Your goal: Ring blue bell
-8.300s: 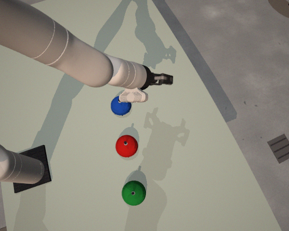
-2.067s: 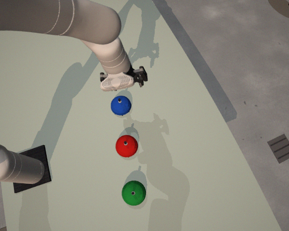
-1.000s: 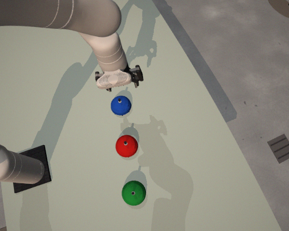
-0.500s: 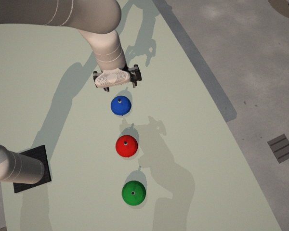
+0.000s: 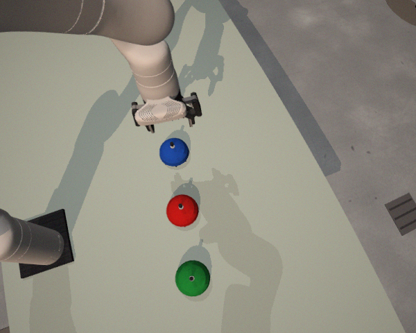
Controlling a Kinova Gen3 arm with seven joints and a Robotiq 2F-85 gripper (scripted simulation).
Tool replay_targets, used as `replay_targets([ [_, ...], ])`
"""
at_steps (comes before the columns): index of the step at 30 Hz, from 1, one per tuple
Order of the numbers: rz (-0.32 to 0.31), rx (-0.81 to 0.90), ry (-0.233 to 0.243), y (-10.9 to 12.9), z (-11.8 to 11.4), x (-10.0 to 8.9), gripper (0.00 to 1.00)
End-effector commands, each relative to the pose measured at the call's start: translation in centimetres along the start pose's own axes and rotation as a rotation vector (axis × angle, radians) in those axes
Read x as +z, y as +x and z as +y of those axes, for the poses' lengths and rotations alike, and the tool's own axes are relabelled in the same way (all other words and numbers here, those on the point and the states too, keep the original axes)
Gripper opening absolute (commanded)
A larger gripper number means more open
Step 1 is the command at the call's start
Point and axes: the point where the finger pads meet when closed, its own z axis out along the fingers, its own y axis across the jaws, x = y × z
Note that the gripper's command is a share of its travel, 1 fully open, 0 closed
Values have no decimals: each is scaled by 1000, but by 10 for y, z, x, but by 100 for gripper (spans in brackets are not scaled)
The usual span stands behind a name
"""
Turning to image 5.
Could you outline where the blue dome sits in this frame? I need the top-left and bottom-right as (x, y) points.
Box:
(159, 138), (189, 167)

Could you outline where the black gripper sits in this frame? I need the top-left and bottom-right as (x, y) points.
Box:
(132, 89), (202, 133)

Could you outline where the green dome bell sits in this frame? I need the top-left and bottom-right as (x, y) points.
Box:
(175, 260), (210, 296)

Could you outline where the red dome bell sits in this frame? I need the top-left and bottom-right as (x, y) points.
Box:
(166, 194), (198, 227)

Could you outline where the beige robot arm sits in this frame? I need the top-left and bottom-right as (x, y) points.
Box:
(0, 0), (187, 265)

